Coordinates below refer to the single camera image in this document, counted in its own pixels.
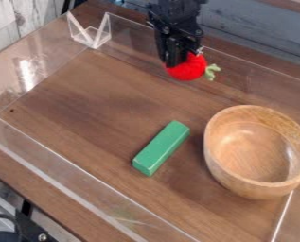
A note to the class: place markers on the green rectangular block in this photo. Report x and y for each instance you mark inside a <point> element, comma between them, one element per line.
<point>160,148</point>

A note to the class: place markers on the wooden bowl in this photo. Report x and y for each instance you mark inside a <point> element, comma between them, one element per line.
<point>252,151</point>

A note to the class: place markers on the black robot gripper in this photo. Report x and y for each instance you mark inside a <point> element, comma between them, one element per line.
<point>177,33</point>

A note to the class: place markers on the black metal clamp base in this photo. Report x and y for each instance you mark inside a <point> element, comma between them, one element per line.
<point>26,231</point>

